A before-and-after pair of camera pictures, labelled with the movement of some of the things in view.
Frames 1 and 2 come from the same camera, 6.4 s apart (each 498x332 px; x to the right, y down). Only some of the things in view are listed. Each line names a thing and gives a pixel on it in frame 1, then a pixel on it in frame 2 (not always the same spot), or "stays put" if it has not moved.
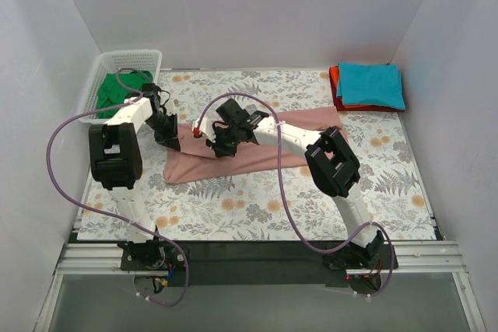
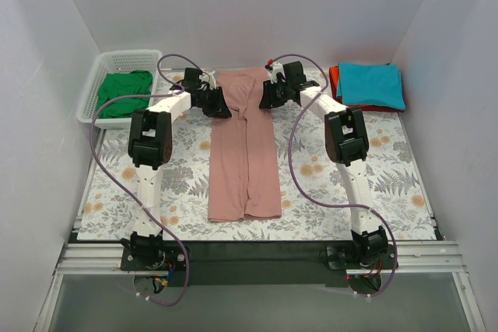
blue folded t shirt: [371, 83] stays put
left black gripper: [167, 134] → [212, 99]
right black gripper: [224, 140] → [275, 94]
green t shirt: [114, 89] stays put
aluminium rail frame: [430, 257] stays put
